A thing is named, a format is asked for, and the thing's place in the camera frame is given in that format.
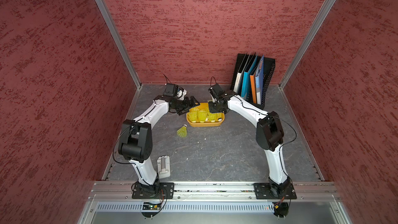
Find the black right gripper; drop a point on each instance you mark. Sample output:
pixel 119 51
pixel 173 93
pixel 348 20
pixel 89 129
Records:
pixel 213 110

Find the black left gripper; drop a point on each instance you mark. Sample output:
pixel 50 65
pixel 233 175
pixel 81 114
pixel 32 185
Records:
pixel 187 106

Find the yellow plastic storage box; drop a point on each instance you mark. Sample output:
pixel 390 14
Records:
pixel 204 106

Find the yellow shuttlecock one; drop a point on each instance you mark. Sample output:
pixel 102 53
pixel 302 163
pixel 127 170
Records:
pixel 212 117

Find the yellow shuttlecock two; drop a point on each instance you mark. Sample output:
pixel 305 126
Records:
pixel 193 115

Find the yellow shuttlecock seven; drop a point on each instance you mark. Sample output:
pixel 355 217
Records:
pixel 202 116

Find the yellow shuttlecock six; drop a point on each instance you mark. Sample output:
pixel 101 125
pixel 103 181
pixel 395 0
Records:
pixel 182 132

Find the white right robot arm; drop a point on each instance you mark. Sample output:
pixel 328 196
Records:
pixel 269 136

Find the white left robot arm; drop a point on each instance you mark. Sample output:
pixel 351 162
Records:
pixel 135 142

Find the white book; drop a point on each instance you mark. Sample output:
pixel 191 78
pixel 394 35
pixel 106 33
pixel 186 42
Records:
pixel 239 66

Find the teal book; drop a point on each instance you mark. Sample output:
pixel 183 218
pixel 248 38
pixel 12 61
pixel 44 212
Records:
pixel 246 72

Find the orange spine book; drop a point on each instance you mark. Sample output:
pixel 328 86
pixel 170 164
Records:
pixel 253 88

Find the black file holder rack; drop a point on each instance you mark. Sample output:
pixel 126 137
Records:
pixel 269 67

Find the blue folder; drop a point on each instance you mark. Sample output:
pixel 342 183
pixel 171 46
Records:
pixel 259 80

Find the grey white stapler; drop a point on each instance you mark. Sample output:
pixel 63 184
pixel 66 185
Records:
pixel 164 167

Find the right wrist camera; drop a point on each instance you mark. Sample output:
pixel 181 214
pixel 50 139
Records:
pixel 216 92

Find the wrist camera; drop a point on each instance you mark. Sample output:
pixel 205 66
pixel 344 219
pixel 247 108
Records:
pixel 216 92
pixel 174 91

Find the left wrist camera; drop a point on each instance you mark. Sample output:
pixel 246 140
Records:
pixel 174 91

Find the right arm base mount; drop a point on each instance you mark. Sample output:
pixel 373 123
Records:
pixel 267 191

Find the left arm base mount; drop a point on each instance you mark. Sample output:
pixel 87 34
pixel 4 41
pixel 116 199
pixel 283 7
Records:
pixel 159 190

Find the left aluminium corner post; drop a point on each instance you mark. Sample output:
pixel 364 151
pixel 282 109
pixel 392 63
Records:
pixel 118 41

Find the aluminium corner post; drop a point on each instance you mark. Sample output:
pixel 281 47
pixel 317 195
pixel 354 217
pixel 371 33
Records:
pixel 313 30
pixel 118 41

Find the right aluminium corner post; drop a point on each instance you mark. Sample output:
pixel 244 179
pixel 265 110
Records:
pixel 313 30

